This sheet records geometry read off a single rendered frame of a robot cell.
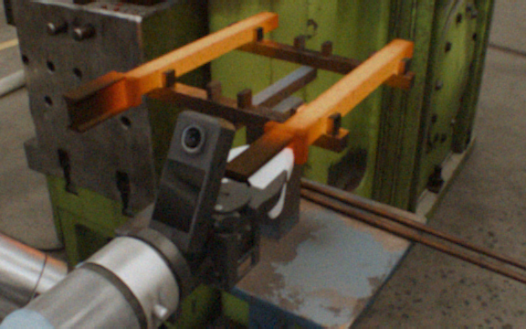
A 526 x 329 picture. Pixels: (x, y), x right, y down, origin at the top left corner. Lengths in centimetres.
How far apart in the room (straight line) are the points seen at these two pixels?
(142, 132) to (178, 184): 77
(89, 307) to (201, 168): 14
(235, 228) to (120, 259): 11
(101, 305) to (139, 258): 5
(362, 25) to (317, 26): 37
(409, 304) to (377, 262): 96
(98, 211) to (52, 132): 22
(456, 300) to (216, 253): 142
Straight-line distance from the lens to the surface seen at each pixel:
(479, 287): 197
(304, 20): 121
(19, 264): 57
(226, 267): 54
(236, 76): 132
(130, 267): 46
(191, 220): 50
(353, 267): 89
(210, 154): 49
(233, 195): 54
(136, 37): 118
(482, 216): 229
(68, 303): 44
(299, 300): 83
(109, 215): 149
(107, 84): 75
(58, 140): 149
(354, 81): 77
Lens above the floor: 125
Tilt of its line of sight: 31 degrees down
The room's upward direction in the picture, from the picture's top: straight up
